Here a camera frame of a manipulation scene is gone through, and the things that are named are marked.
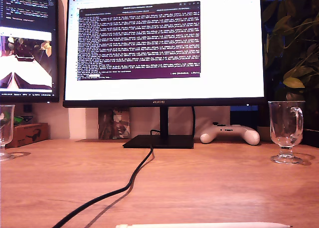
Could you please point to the white pen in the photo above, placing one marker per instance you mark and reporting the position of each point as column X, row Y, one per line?
column 199, row 225

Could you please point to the patterned brown box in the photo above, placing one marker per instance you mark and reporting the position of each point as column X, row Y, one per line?
column 114, row 125

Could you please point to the white game controller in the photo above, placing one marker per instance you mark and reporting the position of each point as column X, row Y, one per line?
column 249, row 135

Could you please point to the black Huawei monitor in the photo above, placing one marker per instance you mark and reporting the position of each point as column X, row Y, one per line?
column 224, row 38

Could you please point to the small beige pot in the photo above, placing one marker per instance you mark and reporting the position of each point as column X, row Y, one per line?
column 263, row 133

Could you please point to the small black socket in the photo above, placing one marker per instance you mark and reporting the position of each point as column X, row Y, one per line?
column 27, row 108

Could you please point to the cardboard box with sunglasses print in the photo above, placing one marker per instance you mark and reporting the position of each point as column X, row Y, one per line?
column 30, row 135

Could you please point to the green leafy plant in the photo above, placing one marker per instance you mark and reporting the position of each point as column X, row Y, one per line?
column 294, row 82

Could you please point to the green packet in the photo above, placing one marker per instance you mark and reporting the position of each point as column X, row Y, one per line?
column 18, row 119

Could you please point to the black planter tray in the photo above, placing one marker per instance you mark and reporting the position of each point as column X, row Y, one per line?
column 311, row 138

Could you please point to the black monitor with code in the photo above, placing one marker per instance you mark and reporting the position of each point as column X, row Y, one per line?
column 25, row 13

